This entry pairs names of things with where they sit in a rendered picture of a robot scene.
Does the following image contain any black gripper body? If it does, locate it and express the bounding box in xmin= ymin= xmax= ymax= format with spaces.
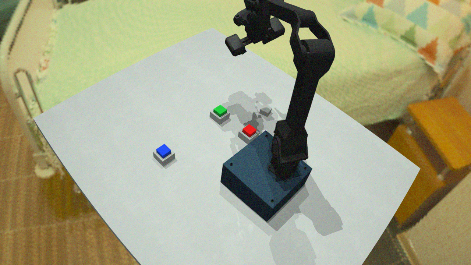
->
xmin=225 ymin=17 xmax=285 ymax=57

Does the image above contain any red button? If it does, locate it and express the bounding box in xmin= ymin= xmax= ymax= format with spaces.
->
xmin=238 ymin=124 xmax=259 ymax=144

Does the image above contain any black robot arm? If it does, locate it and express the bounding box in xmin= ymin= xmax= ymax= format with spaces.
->
xmin=233 ymin=0 xmax=335 ymax=182

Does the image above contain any green button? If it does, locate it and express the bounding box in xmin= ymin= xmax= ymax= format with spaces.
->
xmin=209 ymin=105 xmax=230 ymax=124

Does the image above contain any blue button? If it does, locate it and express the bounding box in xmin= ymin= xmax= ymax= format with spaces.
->
xmin=153 ymin=144 xmax=175 ymax=166

